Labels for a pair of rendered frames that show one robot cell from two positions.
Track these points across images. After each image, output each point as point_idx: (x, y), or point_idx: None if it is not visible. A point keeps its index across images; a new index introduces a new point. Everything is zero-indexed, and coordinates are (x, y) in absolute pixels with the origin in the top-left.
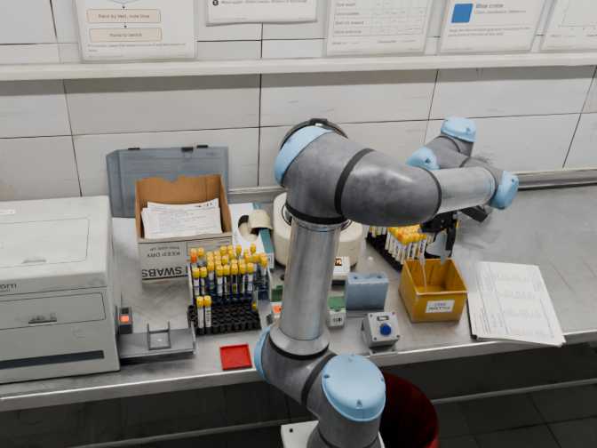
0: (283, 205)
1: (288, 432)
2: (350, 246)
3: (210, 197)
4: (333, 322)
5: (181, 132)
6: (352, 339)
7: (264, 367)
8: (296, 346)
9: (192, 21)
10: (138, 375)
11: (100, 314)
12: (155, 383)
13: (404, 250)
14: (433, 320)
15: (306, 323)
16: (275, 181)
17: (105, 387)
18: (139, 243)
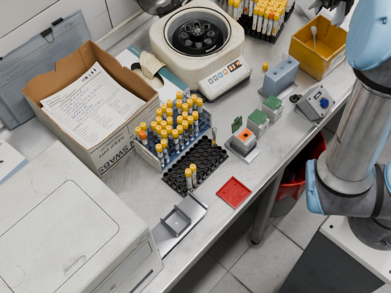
0: (166, 39)
1: (330, 229)
2: (242, 46)
3: (89, 64)
4: (276, 117)
5: (33, 20)
6: (294, 121)
7: (325, 210)
8: (362, 185)
9: None
10: (180, 260)
11: (148, 252)
12: (198, 256)
13: (277, 24)
14: (331, 71)
15: (372, 165)
16: (124, 15)
17: (166, 288)
18: (90, 153)
